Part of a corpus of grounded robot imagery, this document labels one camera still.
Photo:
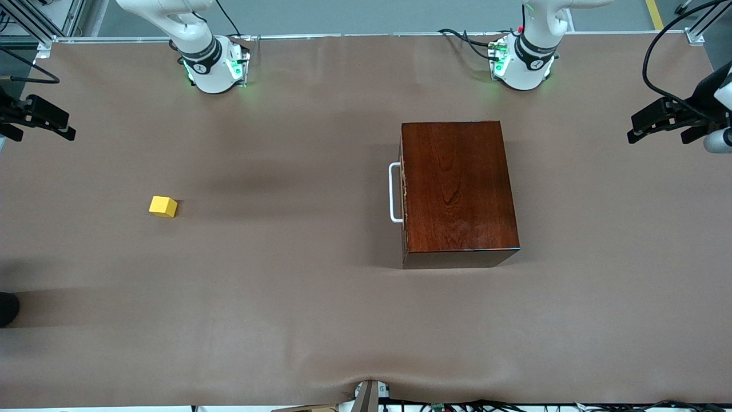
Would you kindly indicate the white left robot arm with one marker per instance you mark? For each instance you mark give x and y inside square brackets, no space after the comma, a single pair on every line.
[526,68]

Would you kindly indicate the black round object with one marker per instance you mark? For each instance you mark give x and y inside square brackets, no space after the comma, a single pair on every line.
[7,309]

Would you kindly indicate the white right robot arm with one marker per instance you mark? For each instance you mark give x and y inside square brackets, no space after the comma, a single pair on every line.
[211,74]

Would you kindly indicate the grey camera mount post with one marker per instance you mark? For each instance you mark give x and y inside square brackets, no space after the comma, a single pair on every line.
[366,397]

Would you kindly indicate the yellow wooden cube block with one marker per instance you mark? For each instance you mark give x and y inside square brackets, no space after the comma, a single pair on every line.
[163,207]

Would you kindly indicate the dark brown wooden cabinet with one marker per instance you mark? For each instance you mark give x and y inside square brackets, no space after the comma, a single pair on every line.
[463,194]

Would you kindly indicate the brown cardboard piece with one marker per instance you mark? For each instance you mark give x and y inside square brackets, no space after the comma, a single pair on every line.
[303,408]

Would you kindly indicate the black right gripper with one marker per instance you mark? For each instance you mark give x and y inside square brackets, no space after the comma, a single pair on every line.
[10,112]

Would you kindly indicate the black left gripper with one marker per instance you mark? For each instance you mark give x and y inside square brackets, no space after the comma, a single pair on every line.
[699,105]

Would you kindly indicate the aluminium frame post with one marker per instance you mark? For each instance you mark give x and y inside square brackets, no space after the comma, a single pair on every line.
[73,17]
[28,23]
[706,26]

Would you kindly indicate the white power plug block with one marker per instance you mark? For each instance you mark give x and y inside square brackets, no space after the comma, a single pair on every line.
[384,391]

